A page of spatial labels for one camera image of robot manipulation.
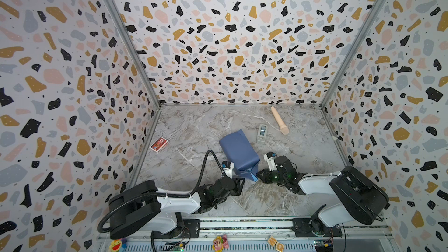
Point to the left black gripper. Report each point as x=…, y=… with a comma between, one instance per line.
x=237, y=188

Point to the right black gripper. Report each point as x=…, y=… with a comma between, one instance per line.
x=270, y=175

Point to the blue wrapping paper sheet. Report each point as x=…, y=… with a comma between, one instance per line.
x=240, y=152

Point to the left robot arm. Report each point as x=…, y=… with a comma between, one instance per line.
x=148, y=207

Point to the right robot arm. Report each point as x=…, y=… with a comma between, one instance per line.
x=359, y=199

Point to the white tape dispenser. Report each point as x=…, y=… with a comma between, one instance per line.
x=262, y=134

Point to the pink yellow sticker toy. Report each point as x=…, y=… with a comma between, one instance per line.
x=220, y=243

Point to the orange square sticker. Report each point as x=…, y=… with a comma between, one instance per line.
x=278, y=246

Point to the red playing card deck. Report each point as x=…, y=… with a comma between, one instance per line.
x=159, y=144

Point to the colourful round sticker toy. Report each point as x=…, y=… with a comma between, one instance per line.
x=118, y=245

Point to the aluminium mounting rail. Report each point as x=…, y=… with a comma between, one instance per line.
x=250, y=234

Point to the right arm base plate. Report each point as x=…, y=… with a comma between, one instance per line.
x=307, y=227

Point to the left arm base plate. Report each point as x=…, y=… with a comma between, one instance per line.
x=188, y=229

